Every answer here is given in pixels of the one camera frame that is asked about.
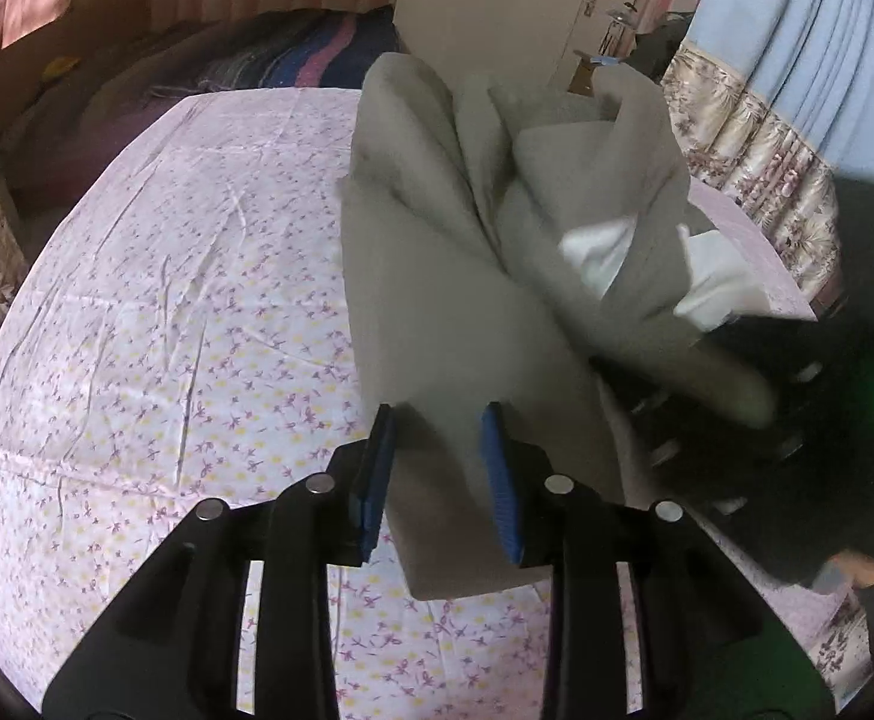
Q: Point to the pink floral sheet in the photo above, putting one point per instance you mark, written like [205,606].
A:
[182,315]

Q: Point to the grey garment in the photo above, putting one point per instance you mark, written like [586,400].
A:
[437,300]

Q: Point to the bed with striped blanket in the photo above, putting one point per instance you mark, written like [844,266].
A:
[204,60]

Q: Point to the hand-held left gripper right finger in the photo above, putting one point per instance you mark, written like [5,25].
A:
[500,487]

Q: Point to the white wardrobe door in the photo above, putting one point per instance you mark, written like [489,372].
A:
[527,7]

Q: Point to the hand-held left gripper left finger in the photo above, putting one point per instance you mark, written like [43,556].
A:
[373,480]

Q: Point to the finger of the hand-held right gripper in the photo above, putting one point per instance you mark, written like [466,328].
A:
[766,345]
[677,457]

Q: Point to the small yellow item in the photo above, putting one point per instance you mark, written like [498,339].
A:
[62,67]

